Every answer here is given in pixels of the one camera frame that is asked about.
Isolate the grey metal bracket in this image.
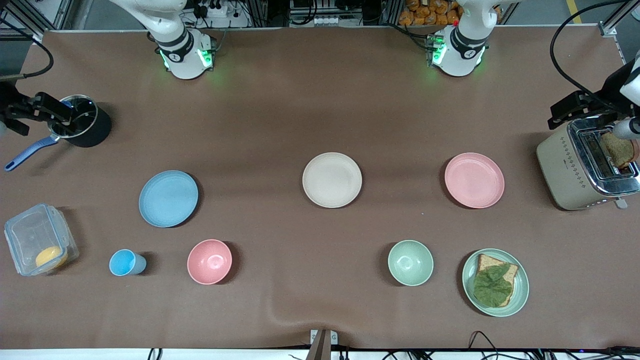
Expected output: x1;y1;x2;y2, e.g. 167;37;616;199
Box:
310;329;339;360

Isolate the green plate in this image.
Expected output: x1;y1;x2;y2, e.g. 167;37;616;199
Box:
461;248;530;318

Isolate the black saucepan with blue handle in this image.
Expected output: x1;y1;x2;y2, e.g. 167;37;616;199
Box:
4;94;113;172

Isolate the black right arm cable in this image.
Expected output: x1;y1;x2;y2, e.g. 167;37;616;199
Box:
0;10;55;81

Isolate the brown table mat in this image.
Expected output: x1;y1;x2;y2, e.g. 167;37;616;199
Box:
0;27;640;351

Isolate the blue plate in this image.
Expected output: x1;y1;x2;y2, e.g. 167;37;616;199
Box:
138;170;200;228

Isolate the orange snack bag pile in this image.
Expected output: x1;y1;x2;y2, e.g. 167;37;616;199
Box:
397;0;463;27

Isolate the clear plastic food container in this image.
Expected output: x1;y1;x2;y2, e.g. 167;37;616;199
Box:
4;203;80;277

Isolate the aluminium frame profile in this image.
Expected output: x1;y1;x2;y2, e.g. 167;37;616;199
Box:
0;0;76;32
599;0;640;39

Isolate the red and black cable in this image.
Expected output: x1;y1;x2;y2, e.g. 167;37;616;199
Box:
467;330;502;360

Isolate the green bowl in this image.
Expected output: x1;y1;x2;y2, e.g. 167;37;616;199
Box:
387;240;435;287

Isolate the beige plate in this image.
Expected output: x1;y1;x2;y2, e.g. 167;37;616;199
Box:
302;152;363;209

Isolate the beige and chrome toaster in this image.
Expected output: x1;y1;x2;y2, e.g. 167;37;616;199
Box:
536;117;640;211

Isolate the brown bread slice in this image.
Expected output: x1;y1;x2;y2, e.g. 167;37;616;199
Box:
475;253;519;308

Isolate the green lettuce leaf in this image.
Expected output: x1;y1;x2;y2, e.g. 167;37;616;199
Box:
473;264;514;308

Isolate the pink plate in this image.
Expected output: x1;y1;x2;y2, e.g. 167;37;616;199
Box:
444;152;506;210

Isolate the pink bowl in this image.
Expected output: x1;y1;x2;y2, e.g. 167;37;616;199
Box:
187;239;233;286

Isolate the yellow round food piece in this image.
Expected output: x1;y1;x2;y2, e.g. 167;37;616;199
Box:
35;245;69;271

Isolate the white power strip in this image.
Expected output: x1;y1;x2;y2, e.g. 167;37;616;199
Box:
192;0;232;19

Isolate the brown toast slice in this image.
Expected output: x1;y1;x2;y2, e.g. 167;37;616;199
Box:
600;131;640;169

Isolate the blue cup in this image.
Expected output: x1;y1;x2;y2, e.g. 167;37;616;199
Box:
109;249;147;277

